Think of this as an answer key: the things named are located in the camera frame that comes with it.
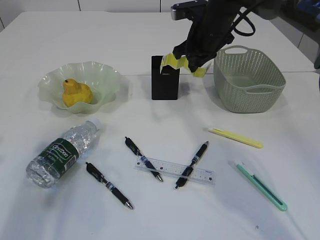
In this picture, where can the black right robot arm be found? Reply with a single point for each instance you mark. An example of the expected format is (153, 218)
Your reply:
(302, 14)

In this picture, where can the green plastic woven basket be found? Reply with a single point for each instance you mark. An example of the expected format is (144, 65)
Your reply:
(246, 80)

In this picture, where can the yellow utility knife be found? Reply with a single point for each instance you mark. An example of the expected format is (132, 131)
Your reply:
(237, 137)

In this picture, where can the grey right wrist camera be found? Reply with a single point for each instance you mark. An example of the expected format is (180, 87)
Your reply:
(191, 10)

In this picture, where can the yellow pear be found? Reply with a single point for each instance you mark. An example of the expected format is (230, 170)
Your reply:
(75, 92)

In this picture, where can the clear plastic water bottle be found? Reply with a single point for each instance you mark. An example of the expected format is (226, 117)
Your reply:
(61, 154)

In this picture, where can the clear plastic ruler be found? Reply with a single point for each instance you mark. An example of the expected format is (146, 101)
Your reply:
(175, 170)

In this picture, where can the black square pen holder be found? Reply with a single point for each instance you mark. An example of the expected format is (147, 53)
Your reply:
(164, 83)

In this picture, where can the green ruffled glass plate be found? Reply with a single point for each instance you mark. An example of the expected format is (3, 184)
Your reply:
(103, 80)

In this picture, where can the black pen middle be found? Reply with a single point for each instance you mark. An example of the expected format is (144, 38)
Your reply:
(134, 148)

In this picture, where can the black pen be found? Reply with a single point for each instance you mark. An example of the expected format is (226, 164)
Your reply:
(188, 170)
(134, 148)
(93, 171)

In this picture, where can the black pen left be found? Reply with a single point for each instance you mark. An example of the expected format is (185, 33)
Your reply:
(93, 171)

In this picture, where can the teal utility knife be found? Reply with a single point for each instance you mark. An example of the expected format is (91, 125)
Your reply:
(260, 185)

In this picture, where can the yellow waste paper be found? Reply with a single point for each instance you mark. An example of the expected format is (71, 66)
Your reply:
(170, 60)

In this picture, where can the black pen right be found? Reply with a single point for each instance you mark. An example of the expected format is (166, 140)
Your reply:
(188, 170)

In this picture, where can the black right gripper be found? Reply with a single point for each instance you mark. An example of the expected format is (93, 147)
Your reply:
(206, 38)

